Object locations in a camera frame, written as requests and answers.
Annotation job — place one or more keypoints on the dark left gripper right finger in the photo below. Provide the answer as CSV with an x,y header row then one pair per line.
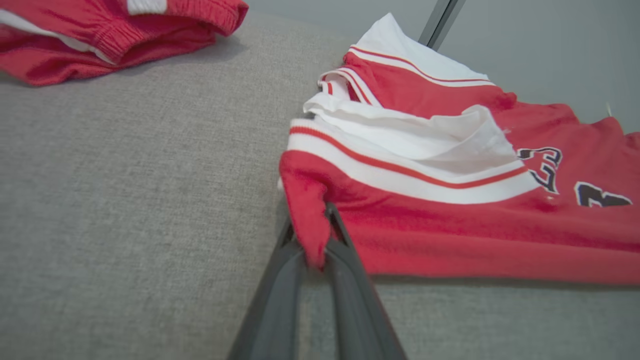
x,y
360,310

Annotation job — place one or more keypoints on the red basketball shorts white band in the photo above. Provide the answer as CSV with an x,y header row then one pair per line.
x,y
100,45

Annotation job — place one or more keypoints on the red basketball jersey white trim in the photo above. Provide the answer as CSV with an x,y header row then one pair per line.
x,y
450,230

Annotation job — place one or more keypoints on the grey fabric sofa seat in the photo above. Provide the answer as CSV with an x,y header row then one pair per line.
x,y
125,215

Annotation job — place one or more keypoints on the grey partition joint post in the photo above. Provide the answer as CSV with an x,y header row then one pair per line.
x,y
440,22

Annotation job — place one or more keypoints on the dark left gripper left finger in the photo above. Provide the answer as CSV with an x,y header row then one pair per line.
x,y
272,310

